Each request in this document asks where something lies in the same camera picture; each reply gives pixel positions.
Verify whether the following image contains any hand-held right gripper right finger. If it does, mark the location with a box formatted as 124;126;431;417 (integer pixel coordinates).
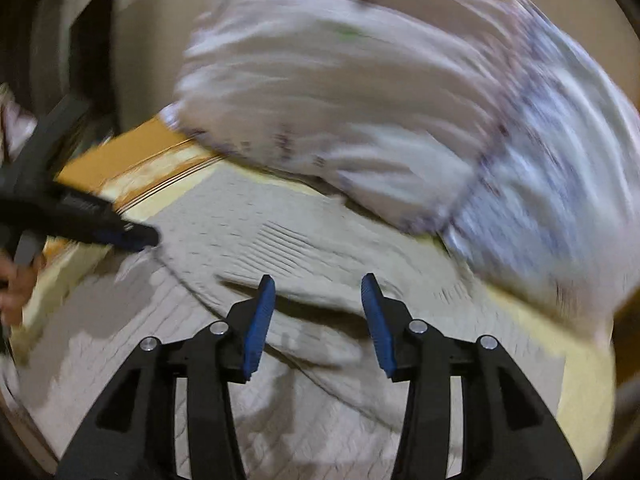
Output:
360;273;583;480

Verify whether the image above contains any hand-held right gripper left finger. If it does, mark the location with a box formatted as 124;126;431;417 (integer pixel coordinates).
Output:
57;274;277;480

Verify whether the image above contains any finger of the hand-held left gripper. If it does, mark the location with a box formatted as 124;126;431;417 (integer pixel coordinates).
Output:
44;184;161;253

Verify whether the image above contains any grey cable-knit blanket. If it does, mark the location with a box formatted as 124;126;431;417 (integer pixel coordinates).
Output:
10;165;566;480

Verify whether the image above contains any person's left hand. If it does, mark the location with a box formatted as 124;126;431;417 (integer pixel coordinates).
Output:
0;254;32;327

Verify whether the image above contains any yellow patterned bed sheet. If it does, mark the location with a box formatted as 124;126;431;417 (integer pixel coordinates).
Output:
10;160;618;466

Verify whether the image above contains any blue lavender tree-print pillow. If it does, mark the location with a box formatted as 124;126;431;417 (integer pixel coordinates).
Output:
445;0;640;331

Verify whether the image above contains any pink floral pillow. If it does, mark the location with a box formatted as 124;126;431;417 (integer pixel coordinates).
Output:
162;0;506;233

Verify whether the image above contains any orange wooden bed frame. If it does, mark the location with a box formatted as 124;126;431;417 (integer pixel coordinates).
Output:
52;115;223;203

